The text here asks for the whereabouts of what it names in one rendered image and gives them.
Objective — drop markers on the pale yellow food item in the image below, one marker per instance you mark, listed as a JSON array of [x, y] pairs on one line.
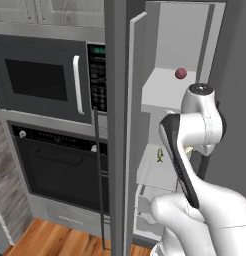
[[189, 150]]

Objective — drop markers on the grey fridge door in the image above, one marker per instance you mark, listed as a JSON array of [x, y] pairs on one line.
[[233, 83]]

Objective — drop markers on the white freezer shelf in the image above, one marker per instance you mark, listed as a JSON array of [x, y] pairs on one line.
[[158, 173], [161, 93]]

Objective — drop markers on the dark red round fruit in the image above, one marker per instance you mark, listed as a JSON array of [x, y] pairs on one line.
[[180, 73]]

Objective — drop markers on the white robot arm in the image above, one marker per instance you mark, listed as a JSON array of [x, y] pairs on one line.
[[211, 213]]

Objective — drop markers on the white oven knob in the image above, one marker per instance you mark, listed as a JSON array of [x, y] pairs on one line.
[[22, 134], [94, 148]]

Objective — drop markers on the white freezer drawer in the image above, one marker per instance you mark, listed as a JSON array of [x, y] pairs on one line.
[[143, 213]]

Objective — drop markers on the grey freezer door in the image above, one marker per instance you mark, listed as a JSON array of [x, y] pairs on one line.
[[120, 100]]

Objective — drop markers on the small yellow green fish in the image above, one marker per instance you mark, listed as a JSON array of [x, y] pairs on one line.
[[160, 155]]

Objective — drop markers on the grey microwave oven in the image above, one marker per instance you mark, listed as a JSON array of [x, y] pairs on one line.
[[38, 80]]

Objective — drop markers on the grey fridge freezer body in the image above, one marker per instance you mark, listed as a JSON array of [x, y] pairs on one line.
[[175, 36]]

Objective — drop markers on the black built-in oven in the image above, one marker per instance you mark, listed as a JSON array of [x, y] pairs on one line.
[[61, 173]]

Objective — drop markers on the pale upper cupboards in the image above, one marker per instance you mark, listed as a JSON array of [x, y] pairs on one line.
[[48, 11]]

